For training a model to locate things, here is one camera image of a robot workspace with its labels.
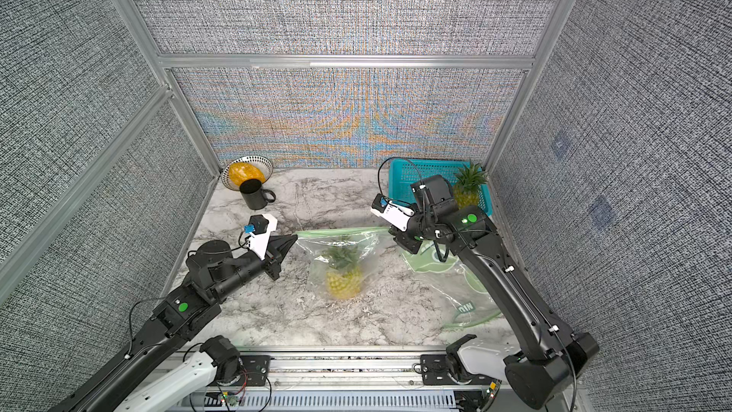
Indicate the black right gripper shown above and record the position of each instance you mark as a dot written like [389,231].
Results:
[407,240]

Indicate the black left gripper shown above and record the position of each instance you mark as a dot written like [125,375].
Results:
[278,242]

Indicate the clear green zip-top bag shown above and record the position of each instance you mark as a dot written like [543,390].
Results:
[462,299]

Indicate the yellow pineapple with green crown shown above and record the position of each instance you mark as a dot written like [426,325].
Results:
[469,182]

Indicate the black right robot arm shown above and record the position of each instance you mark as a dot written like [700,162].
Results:
[503,292]

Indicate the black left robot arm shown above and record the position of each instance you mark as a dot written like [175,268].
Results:
[214,274]

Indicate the black mug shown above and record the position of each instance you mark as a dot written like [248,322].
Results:
[255,196]

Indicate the patterned white bowl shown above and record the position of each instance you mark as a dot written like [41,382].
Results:
[265,164]

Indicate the orange fruit in bowl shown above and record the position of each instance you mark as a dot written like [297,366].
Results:
[240,172]

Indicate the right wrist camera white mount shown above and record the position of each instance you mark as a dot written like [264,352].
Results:
[398,216]

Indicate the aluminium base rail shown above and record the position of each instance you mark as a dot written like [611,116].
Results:
[356,378]

